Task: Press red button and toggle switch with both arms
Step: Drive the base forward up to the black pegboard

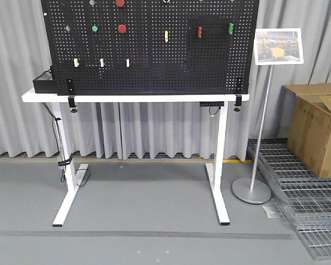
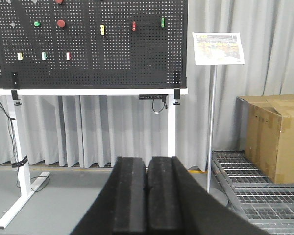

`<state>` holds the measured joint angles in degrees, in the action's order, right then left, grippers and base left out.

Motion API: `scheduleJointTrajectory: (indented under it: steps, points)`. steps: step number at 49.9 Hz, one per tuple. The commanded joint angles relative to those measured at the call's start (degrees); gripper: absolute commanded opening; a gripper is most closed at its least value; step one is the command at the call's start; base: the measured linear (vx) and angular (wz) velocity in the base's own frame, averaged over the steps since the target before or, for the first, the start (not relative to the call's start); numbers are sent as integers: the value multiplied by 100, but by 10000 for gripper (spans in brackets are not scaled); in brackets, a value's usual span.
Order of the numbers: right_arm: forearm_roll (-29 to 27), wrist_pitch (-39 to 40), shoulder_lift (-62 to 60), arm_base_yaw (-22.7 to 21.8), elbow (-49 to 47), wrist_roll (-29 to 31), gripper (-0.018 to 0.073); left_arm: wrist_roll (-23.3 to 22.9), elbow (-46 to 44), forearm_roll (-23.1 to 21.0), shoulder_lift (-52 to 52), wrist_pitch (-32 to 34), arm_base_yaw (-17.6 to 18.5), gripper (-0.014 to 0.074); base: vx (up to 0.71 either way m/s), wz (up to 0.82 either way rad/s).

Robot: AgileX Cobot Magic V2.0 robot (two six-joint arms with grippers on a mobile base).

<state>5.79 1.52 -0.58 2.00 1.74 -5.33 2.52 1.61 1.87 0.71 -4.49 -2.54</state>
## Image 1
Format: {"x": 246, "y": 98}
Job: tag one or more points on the right black clamp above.
{"x": 238, "y": 101}

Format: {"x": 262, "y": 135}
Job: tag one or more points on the white standing desk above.
{"x": 74, "y": 178}

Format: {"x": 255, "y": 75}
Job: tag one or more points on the small yellow white switch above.
{"x": 76, "y": 62}

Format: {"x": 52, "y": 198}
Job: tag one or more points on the metal floor grating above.
{"x": 304, "y": 199}

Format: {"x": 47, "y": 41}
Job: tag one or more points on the upper red mushroom button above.
{"x": 120, "y": 3}

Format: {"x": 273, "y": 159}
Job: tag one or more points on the brown cardboard box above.
{"x": 310, "y": 132}

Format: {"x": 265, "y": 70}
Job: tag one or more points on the red toggle switch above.
{"x": 199, "y": 32}

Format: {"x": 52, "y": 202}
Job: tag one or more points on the desk height control panel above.
{"x": 211, "y": 104}

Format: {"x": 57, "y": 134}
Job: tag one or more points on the small green white switch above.
{"x": 102, "y": 63}

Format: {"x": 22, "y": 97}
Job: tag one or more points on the black perforated pegboard panel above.
{"x": 185, "y": 65}

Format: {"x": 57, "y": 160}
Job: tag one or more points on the black clamp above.
{"x": 238, "y": 101}
{"x": 71, "y": 102}

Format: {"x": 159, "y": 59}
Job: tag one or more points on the silver sign stand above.
{"x": 254, "y": 191}

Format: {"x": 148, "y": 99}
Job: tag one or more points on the black box on desk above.
{"x": 45, "y": 83}

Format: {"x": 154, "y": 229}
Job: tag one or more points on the left black clamp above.
{"x": 71, "y": 102}

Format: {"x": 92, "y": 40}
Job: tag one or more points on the printed photo sign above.
{"x": 278, "y": 46}

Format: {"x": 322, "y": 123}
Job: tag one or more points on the yellow toggle switch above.
{"x": 166, "y": 36}

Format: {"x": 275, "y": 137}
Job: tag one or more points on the green toggle switch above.
{"x": 231, "y": 28}

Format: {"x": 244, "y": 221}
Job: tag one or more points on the lower red mushroom button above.
{"x": 122, "y": 28}

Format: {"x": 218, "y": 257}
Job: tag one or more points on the grey curtain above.
{"x": 139, "y": 128}

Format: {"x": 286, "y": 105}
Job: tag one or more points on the red mushroom button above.
{"x": 120, "y": 3}
{"x": 122, "y": 28}

